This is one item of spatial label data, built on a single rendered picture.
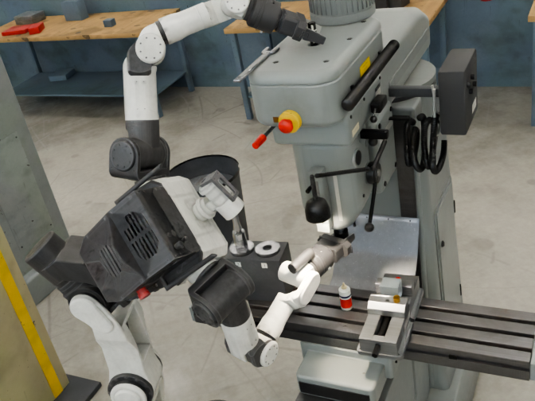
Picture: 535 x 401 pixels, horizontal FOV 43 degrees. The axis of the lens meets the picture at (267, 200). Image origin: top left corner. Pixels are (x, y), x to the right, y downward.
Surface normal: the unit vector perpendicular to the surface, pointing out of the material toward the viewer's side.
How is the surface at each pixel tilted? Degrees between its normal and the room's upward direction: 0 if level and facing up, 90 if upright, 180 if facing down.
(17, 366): 90
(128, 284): 74
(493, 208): 0
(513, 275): 0
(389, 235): 63
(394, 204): 90
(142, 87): 69
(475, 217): 0
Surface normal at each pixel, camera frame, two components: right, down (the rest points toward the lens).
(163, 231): 0.76, -0.54
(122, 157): -0.48, 0.12
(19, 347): 0.90, 0.07
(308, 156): -0.40, 0.52
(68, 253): 0.05, -0.85
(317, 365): -0.17, -0.85
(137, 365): -0.11, 0.51
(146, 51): 0.15, 0.12
